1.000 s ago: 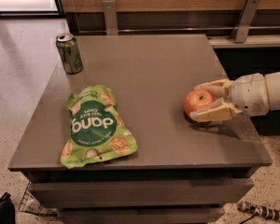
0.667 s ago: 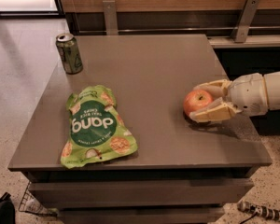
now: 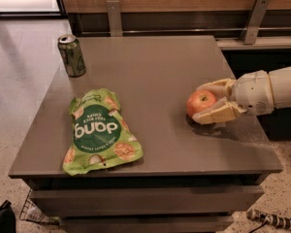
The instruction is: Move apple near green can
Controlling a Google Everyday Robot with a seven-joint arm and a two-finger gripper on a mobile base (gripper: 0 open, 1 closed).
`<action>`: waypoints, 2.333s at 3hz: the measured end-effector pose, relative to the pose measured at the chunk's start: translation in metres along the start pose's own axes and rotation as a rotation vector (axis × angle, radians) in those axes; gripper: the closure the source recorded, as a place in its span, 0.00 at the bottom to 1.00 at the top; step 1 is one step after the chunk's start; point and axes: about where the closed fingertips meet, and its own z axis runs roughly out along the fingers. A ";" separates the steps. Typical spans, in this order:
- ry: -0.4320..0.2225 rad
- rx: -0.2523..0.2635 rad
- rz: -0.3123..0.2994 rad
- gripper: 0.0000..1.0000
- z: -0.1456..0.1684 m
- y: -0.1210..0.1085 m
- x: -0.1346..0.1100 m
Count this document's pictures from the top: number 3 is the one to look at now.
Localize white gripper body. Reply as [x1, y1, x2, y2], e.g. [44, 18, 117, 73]
[231, 71, 275, 116]

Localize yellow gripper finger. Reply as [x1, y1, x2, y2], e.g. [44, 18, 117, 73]
[192, 97, 246, 124]
[197, 79, 236, 99]

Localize red apple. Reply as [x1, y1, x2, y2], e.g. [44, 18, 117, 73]
[186, 90, 216, 117]

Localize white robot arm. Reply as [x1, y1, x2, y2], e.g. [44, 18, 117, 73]
[191, 67, 291, 124]

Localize green soda can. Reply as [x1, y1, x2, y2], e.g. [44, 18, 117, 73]
[57, 34, 86, 78]

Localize grey drawer cabinet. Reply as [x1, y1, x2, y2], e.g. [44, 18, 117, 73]
[10, 36, 281, 233]

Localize green dang chips bag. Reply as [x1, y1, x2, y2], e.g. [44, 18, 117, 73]
[63, 88, 144, 176]

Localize black bag on floor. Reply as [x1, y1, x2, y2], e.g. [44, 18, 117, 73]
[0, 200, 16, 233]

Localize right metal wall bracket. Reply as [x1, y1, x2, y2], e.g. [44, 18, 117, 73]
[240, 0, 271, 45]

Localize metal wall bracket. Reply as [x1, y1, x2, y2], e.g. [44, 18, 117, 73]
[107, 0, 123, 37]
[240, 0, 271, 45]

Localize black white striped handle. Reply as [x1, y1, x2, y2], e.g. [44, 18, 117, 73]
[246, 209, 291, 231]

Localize left metal wall bracket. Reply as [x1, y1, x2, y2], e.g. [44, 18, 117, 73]
[107, 0, 123, 37]

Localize horizontal metal rail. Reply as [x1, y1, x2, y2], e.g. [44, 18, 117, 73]
[81, 26, 291, 37]

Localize wire basket on floor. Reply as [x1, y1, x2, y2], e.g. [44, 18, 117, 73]
[18, 190, 60, 226]

